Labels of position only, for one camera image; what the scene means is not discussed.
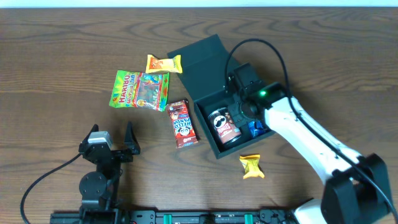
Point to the blue Oreo packet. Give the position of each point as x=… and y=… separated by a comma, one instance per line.
x=256, y=129

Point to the red Hello Panda box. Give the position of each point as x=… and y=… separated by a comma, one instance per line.
x=182, y=125

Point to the green Haribo worms bag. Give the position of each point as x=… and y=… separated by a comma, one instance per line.
x=140, y=90

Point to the dark green gift box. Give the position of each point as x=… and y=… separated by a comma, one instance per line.
x=203, y=65

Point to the orange yellow snack packet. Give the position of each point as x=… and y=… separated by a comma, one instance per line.
x=156, y=65

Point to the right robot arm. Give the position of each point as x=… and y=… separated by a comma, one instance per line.
x=356, y=188

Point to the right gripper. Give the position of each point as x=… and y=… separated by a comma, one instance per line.
x=239, y=121

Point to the yellow wrapped snack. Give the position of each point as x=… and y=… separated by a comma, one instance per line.
x=251, y=166

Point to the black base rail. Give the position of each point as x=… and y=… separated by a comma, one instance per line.
x=265, y=216

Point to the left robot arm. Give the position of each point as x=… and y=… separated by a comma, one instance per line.
x=99, y=189

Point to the Pringles can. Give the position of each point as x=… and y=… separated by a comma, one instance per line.
x=224, y=126

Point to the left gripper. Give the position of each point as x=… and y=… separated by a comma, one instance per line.
x=116, y=152

